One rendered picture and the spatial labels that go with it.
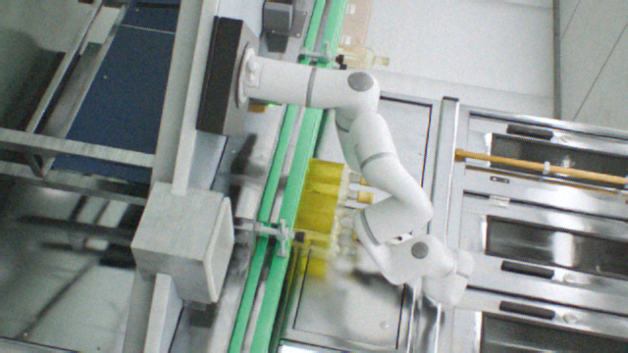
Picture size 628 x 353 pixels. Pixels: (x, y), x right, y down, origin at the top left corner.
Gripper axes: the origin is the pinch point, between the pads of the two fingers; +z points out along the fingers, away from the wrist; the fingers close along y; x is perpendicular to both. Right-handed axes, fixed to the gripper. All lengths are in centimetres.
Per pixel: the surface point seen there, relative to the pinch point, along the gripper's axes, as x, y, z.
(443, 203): -27.7, -12.4, -14.9
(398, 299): 7.4, -12.6, -14.5
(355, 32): -305, -233, 111
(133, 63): -14, 14, 80
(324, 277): 10.7, -12.7, 6.5
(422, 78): -353, -307, 58
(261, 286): 27.8, 3.7, 16.8
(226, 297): 35.1, 5.7, 22.6
